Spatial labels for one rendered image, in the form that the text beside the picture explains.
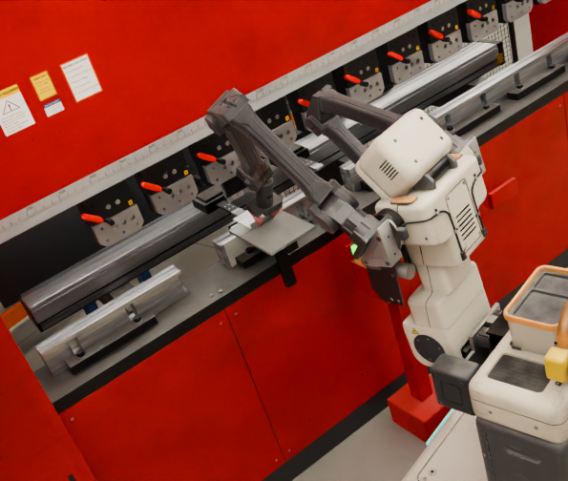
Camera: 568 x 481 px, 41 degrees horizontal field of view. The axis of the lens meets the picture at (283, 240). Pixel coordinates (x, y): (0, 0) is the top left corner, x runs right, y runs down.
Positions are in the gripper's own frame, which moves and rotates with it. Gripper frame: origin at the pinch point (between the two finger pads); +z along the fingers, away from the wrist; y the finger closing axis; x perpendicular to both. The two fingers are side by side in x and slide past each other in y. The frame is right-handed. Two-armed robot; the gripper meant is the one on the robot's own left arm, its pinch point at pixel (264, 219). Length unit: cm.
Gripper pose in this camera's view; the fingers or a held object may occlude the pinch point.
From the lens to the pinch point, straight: 247.5
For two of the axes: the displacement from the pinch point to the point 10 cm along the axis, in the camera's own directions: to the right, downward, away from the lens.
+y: -7.9, 4.8, -3.7
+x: 6.1, 6.3, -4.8
